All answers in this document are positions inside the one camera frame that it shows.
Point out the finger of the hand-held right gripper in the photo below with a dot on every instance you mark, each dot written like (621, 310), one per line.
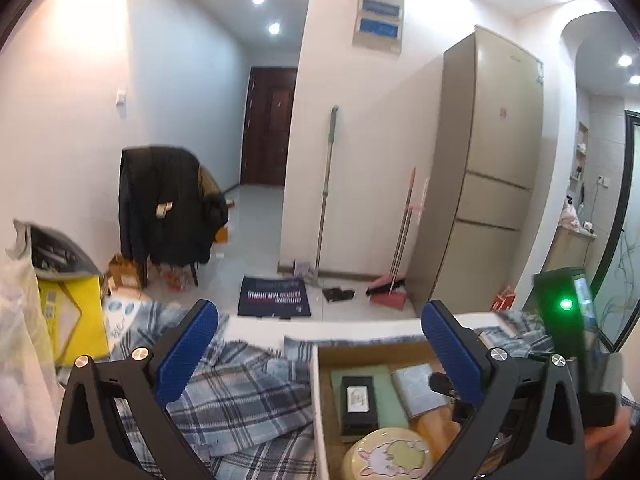
(439, 384)

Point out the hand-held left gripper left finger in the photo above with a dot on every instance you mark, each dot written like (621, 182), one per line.
(187, 355)

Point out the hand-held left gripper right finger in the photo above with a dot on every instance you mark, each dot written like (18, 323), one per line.
(452, 355)

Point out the pale blue printed box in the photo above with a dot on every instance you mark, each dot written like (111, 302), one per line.
(417, 385)

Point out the green folder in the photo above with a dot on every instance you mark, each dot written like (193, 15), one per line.
(395, 400)

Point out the round cream tin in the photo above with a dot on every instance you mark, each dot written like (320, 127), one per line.
(387, 455)

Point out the black box with white label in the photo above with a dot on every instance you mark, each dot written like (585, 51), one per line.
(357, 425)

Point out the white and brown cardboard box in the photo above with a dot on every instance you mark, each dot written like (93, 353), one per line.
(325, 355)

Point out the person's right hand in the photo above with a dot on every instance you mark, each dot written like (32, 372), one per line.
(605, 450)

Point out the beige counter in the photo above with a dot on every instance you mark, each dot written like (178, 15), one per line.
(570, 255)

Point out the white and blue bag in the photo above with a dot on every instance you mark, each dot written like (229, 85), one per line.
(120, 315)

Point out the frosted glass door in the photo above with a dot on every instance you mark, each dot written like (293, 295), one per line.
(620, 260)

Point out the dark printed doormat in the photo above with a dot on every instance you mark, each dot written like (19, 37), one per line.
(272, 297)

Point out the pink plastic bag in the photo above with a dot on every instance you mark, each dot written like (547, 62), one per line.
(570, 215)

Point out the yellow box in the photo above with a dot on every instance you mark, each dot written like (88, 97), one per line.
(85, 330)

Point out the small orange cardboard box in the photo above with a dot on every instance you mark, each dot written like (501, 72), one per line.
(222, 235)

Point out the black slippers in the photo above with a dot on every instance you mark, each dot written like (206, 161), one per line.
(337, 294)

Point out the black jacket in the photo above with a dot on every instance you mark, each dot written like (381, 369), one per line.
(165, 210)

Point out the red broom and dustpan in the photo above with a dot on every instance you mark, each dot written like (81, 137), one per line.
(407, 210)

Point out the white plastic bag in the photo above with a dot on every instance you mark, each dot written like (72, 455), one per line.
(20, 360)

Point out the grey bag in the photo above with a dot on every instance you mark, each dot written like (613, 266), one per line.
(50, 255)

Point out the tan garment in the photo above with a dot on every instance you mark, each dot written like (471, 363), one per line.
(209, 182)

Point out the beige refrigerator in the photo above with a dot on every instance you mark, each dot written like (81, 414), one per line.
(490, 160)

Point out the dark wooden door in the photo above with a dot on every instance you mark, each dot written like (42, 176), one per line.
(267, 130)

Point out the white wall switch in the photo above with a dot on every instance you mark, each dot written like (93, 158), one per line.
(120, 97)

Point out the wall electrical panel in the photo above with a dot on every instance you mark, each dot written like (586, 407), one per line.
(377, 20)

